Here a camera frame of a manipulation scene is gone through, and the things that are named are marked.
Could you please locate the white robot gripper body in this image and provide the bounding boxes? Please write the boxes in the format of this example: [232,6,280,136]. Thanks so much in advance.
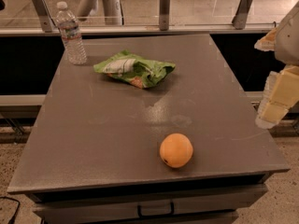
[275,2,299,65]

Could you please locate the metal railing bracket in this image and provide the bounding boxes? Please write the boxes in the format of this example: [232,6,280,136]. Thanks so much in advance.
[159,0,170,31]
[32,0,54,33]
[232,0,253,30]

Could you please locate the orange fruit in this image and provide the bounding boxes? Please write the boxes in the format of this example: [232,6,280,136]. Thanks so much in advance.
[159,133,193,168]

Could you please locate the right metal railing bracket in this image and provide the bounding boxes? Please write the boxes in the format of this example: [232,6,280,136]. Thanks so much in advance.
[232,0,253,30]

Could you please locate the green rice chip bag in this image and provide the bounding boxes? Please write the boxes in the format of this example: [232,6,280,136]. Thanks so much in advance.
[93,50,176,89]

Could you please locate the grey cabinet drawer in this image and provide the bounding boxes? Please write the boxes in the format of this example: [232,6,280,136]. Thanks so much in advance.
[33,184,267,224]

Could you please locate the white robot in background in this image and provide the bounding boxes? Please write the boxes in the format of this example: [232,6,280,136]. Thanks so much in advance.
[77,0,123,25]

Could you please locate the left metal railing bracket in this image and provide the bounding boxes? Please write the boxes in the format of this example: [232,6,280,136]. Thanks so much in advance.
[32,0,54,33]

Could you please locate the black drawer handle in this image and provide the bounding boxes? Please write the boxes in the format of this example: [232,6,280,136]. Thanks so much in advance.
[137,202,175,218]

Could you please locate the clear plastic water bottle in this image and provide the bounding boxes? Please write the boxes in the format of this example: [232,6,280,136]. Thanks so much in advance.
[56,1,87,64]

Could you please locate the black cable on floor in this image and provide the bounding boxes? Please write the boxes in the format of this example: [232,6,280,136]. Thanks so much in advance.
[0,196,21,224]

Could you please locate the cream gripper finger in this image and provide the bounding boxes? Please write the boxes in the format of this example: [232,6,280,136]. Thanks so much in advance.
[255,65,299,129]
[254,28,277,51]

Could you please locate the middle metal railing bracket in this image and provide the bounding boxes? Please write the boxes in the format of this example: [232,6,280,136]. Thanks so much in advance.
[159,0,170,31]

